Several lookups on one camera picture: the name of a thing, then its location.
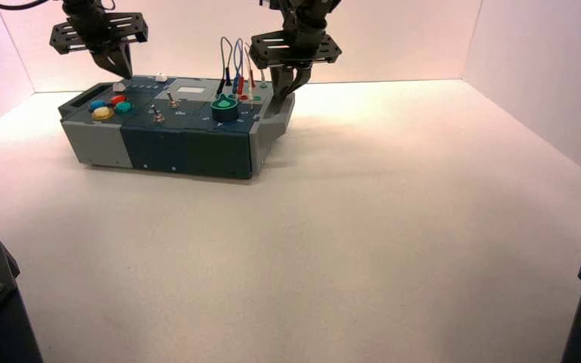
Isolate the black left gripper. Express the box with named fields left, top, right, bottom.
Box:
left=49, top=5, right=149, bottom=79

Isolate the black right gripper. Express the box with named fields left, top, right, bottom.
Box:
left=248, top=17, right=343, bottom=101

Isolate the dark teal grey control box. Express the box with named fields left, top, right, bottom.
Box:
left=58, top=75, right=296, bottom=180

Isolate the green rotary selector knob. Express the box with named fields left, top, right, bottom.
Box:
left=210, top=93, right=241, bottom=123

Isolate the white jumper cable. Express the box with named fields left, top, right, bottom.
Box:
left=244, top=42, right=269, bottom=109

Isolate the red jumper cable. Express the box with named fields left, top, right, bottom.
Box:
left=238, top=45, right=256, bottom=100

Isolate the blue jumper cable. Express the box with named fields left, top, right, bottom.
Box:
left=231, top=38, right=245, bottom=96

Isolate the black jumper cable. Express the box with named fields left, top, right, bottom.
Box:
left=216, top=36, right=235, bottom=97

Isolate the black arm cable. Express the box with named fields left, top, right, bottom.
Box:
left=0, top=0, right=51, bottom=11

